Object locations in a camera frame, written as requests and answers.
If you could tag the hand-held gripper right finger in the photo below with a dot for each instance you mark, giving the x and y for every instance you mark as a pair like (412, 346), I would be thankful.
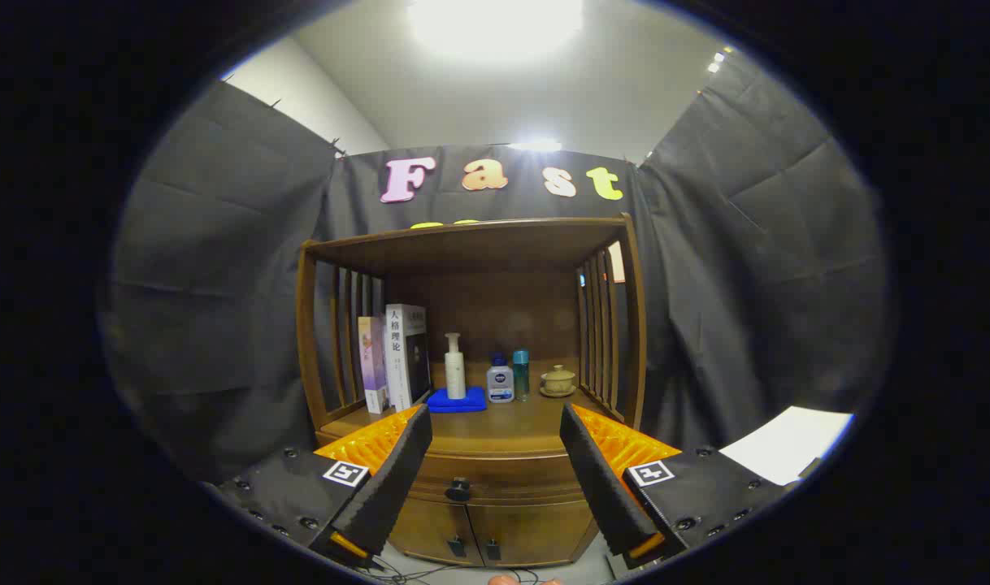
(605, 487)

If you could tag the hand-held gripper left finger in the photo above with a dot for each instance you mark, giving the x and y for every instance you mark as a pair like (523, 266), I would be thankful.
(393, 479)

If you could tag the wooden drawer with black knob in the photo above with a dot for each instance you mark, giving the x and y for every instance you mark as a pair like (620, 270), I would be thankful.
(511, 479)

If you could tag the wooden cabinet door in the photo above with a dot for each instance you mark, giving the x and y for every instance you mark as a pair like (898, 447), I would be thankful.
(430, 528)
(536, 532)

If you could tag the wooden countertop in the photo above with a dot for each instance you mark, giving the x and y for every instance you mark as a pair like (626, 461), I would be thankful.
(503, 426)

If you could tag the brown wooden cabinet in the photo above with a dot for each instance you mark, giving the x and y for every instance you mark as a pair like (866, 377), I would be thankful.
(495, 317)

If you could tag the blue folded cloth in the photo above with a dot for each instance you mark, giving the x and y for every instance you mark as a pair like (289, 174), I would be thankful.
(462, 405)

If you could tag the purple book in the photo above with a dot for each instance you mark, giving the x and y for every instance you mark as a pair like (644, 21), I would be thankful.
(371, 366)

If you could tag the beige lidded tea cup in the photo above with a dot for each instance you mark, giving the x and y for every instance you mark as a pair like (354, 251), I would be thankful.
(558, 380)

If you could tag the white pump bottle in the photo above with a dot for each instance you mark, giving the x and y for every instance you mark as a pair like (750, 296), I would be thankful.
(455, 378)

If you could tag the white book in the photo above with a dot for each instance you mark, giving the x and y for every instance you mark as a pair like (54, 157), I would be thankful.
(397, 357)

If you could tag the teal bottle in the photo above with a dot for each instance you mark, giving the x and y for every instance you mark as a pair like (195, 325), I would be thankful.
(521, 378)

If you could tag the white bottle with blue cap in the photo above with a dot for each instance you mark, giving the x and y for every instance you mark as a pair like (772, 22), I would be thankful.
(501, 386)

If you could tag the white flat board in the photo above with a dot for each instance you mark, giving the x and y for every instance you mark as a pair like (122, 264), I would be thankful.
(788, 443)

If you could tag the black backdrop cloth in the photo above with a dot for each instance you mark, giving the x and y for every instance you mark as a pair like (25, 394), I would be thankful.
(219, 284)

